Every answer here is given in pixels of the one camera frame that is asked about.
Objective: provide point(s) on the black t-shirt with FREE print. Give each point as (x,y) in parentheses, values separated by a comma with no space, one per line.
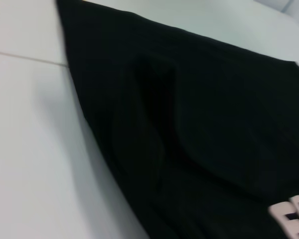
(189,99)

